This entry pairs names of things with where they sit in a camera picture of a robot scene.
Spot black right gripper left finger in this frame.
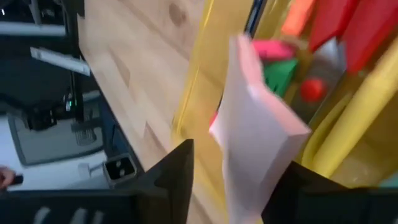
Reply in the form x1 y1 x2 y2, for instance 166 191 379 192
136 138 195 224

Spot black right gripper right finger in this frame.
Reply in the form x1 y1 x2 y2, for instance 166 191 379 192
261 161 368 224

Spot pink sticky note pad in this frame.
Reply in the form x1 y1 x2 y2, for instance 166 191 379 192
208 34 312 224

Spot yellow pencil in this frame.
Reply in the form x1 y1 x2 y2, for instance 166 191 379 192
300 39 398 179

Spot yellow transparent pencil case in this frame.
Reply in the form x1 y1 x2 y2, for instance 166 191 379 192
172 0 398 224

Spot small pink eraser cap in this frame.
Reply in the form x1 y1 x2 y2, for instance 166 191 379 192
252 39 297 62

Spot red handled scissors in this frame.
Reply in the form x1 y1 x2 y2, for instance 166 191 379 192
308 0 398 82

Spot red rectangular eraser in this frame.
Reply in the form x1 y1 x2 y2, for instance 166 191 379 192
281 0 317 37

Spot person's hand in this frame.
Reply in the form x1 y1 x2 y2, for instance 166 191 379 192
0 166 17 190

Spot black aluminium table frame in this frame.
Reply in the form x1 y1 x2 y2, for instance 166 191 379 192
58 0 147 190

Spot silver metal bracket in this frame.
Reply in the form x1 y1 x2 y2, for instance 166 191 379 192
29 46 91 77

